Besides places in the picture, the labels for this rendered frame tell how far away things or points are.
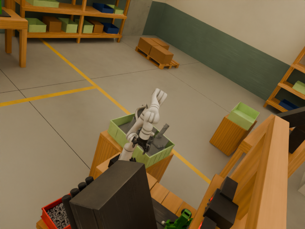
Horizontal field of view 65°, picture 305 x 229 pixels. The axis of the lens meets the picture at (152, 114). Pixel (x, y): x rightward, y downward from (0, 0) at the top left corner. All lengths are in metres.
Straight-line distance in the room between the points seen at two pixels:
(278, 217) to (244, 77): 7.62
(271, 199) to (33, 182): 2.64
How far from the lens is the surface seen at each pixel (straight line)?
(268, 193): 0.97
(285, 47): 8.07
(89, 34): 7.06
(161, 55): 6.90
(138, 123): 1.92
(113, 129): 2.56
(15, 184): 3.13
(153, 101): 1.73
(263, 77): 8.25
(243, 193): 1.30
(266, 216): 0.89
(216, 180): 1.52
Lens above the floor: 2.47
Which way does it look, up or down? 32 degrees down
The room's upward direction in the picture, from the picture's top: 22 degrees clockwise
